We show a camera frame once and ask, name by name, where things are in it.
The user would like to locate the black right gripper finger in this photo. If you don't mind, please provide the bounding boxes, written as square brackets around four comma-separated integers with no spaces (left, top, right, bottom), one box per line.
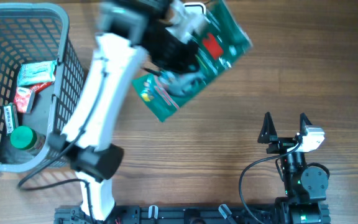
[257,112,277,144]
[300,113,312,133]

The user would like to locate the green 3M gloves package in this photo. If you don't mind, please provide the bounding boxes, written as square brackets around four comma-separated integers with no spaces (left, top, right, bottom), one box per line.
[132,1,252,122]

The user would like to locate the teal white wipes packet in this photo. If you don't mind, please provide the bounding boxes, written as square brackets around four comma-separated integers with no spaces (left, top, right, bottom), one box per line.
[17,60,57,86]

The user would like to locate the red stick sachet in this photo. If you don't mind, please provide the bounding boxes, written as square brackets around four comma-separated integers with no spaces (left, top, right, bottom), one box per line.
[30,82,53,94]

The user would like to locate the red white small box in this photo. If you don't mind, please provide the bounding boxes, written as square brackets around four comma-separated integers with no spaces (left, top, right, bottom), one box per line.
[14,87,35,114]

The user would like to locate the green white gum pack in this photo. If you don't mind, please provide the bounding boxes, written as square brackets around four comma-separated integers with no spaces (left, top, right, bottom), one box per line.
[3,103,19,135]

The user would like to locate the green lid spice jar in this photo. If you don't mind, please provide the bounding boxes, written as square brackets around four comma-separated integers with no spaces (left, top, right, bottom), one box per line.
[10,126,46,156]

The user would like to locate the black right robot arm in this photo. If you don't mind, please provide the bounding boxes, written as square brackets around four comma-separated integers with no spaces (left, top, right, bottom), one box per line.
[257,112,330,223]

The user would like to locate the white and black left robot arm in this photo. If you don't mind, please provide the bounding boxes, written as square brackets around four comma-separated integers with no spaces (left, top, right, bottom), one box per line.
[48,1,206,223]

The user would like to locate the white barcode scanner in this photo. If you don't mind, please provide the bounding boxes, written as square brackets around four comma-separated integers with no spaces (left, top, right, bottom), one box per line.
[184,2,206,15]

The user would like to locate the grey plastic mesh basket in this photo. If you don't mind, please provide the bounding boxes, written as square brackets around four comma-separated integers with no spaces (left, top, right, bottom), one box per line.
[0,3,85,173]

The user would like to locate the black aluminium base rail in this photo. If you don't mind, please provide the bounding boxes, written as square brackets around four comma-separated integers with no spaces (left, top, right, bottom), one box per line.
[53,204,331,224]

